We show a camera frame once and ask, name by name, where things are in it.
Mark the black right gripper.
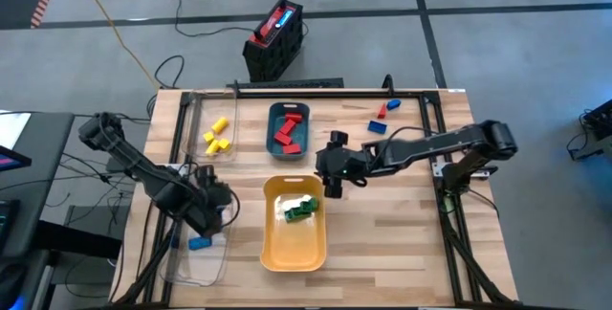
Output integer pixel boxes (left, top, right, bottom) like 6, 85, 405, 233
314, 130, 370, 200

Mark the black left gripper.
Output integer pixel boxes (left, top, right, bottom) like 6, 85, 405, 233
190, 165, 235, 238

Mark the long red block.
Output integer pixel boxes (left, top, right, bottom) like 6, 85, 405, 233
278, 118, 299, 137

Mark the teal plastic bin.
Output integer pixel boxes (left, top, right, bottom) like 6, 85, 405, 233
265, 101, 311, 162

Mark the clear plastic bin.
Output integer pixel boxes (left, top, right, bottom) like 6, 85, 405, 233
184, 88, 240, 164
161, 190, 236, 287

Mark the orange plastic bin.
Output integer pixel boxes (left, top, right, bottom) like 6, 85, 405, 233
259, 173, 329, 274

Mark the black and red toolbox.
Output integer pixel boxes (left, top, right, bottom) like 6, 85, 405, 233
241, 0, 307, 84

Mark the red power unit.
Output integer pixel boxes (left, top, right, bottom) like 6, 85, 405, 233
251, 6, 298, 47

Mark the black side desk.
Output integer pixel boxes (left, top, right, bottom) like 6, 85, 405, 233
0, 111, 77, 259

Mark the small tilted monitor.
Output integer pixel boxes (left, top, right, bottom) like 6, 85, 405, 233
0, 144, 33, 174

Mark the dark screen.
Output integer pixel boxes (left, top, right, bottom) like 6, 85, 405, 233
0, 198, 21, 256

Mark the white paper sheet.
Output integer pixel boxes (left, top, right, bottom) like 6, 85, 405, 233
0, 110, 33, 151

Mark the black floor equipment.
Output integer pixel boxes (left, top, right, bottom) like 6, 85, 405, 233
566, 98, 612, 162

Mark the black frame clamp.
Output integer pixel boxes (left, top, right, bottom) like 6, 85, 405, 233
381, 74, 397, 98

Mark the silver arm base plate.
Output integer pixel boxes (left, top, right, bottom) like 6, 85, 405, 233
431, 160, 499, 179

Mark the black cable loop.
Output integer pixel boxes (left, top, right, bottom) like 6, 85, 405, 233
152, 55, 186, 90

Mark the black floor cable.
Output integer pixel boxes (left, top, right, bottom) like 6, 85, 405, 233
170, 0, 255, 39

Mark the yellow extension cord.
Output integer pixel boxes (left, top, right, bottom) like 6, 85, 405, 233
66, 0, 159, 89

